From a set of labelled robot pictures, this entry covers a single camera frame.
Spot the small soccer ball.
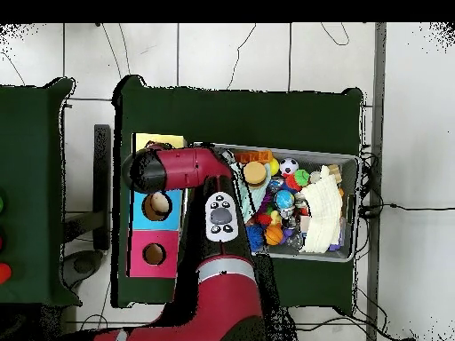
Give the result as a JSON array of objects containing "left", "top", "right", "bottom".
[{"left": 278, "top": 157, "right": 300, "bottom": 178}]

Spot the clear mesh bin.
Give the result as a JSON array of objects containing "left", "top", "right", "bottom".
[{"left": 191, "top": 141, "right": 362, "bottom": 264}]

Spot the dark green table cloth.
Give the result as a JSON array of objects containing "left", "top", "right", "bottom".
[
  {"left": 0, "top": 76, "right": 83, "bottom": 308},
  {"left": 110, "top": 74, "right": 364, "bottom": 317}
]

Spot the tan toy burger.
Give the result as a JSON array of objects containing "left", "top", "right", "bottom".
[{"left": 242, "top": 161, "right": 268, "bottom": 188}]

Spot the wooden box with three holes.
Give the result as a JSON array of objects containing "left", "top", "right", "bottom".
[{"left": 126, "top": 132, "right": 188, "bottom": 279}]

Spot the black flat stand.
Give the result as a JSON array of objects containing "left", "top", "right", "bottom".
[{"left": 92, "top": 123, "right": 112, "bottom": 251}]

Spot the blue spiky ball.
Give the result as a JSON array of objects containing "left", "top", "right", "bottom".
[{"left": 245, "top": 224, "right": 266, "bottom": 253}]

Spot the small orange basketball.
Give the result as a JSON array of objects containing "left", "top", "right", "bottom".
[{"left": 263, "top": 224, "right": 284, "bottom": 247}]

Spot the orange plastic block toy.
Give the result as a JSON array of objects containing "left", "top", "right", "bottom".
[{"left": 234, "top": 149, "right": 275, "bottom": 165}]

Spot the blue globe ball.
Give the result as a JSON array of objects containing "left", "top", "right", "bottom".
[{"left": 274, "top": 189, "right": 296, "bottom": 210}]

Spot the grey round base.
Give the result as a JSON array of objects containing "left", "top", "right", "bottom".
[{"left": 60, "top": 249, "right": 104, "bottom": 289}]

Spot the cream white cloth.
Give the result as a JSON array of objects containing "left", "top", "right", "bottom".
[{"left": 297, "top": 164, "right": 345, "bottom": 255}]

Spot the black cable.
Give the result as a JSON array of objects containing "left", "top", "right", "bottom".
[{"left": 358, "top": 202, "right": 455, "bottom": 214}]

